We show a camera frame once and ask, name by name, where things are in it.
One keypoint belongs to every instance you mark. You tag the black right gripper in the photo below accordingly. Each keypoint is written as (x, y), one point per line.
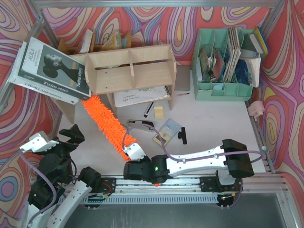
(132, 170)

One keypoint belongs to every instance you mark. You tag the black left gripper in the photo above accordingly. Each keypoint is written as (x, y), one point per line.
(67, 138)

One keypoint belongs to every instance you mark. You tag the orange chenille duster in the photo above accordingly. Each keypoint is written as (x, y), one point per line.
(107, 123)

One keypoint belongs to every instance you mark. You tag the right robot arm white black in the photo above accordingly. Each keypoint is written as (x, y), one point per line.
(231, 157)

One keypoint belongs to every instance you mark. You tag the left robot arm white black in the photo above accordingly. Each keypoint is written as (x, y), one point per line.
(56, 192)

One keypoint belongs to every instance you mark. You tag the wooden bookshelf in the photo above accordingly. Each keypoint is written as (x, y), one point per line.
(107, 72)

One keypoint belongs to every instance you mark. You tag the small calculator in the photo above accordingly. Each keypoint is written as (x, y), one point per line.
(167, 132)

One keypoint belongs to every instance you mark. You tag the silver black stapler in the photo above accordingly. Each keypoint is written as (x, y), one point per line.
(142, 125)

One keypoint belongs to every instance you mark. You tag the black white marker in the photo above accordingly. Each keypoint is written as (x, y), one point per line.
(149, 109)

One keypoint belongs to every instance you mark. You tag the spiral notebook under shelf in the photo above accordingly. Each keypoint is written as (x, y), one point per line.
(132, 97)

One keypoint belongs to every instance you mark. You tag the yellow sticky notes pad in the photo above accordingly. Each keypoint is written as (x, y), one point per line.
(158, 112)

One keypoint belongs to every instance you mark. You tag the white book under top book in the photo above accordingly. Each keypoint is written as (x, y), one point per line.
(15, 78)

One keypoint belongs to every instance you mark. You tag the black white Twins story book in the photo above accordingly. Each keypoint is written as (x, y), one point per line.
(53, 69)

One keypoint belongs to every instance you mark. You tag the pink pig figurine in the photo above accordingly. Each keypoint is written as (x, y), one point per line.
(256, 109)

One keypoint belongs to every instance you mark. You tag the red booklet in organizer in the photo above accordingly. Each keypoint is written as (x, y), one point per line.
(218, 66)

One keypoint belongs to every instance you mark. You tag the stack of thin beige books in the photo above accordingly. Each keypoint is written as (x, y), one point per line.
(232, 54)

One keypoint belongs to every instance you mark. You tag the mint green desk organizer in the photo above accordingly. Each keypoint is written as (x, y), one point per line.
(219, 90)

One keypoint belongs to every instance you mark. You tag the open white book in organizer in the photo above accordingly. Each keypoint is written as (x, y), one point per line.
(253, 66)

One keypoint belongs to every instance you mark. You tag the blue yellow book in organizer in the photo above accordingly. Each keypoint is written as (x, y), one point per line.
(258, 41)

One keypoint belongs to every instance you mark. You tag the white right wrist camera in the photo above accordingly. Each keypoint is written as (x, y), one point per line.
(134, 152)

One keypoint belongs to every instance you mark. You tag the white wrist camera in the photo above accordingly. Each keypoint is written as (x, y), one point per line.
(134, 152)
(39, 142)

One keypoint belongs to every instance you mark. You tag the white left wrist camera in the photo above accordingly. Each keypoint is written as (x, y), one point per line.
(39, 142)

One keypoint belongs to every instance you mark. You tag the aluminium mounting rail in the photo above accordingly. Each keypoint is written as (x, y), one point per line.
(260, 183)

